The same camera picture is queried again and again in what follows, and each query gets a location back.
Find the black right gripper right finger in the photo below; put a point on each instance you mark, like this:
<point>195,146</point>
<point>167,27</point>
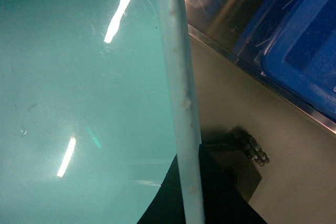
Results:
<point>221,200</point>

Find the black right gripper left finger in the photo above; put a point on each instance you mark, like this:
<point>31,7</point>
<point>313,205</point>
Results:
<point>162,200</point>

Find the turquoise plastic bin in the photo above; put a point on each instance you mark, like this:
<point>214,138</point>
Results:
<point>95,107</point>

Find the metal block with fittings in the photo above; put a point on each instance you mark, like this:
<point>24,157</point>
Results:
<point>238,155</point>

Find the stainless steel ledge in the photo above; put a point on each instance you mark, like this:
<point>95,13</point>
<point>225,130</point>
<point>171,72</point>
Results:
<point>236,19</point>

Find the large blue plastic crate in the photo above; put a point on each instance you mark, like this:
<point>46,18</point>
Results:
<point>302,37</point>

